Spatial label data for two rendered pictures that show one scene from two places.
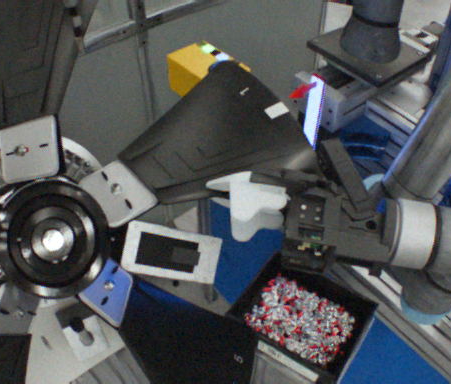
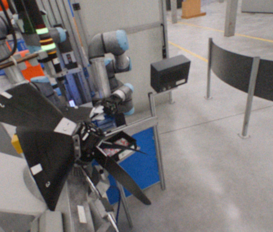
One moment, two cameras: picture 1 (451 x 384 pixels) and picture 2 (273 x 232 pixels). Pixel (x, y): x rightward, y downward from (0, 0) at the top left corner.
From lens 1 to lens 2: 0.75 m
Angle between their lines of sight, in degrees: 54
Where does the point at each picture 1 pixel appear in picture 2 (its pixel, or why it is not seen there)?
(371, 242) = (117, 99)
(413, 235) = (120, 93)
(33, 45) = (41, 110)
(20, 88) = (49, 119)
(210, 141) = (78, 115)
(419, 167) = (106, 92)
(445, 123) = (103, 81)
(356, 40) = not seen: hidden behind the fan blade
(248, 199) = (98, 110)
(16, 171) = not seen: hidden behind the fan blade
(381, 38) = (55, 97)
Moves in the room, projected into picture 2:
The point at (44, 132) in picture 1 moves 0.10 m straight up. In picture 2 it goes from (65, 122) to (56, 100)
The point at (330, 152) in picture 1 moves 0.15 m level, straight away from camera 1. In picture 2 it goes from (95, 100) to (78, 96)
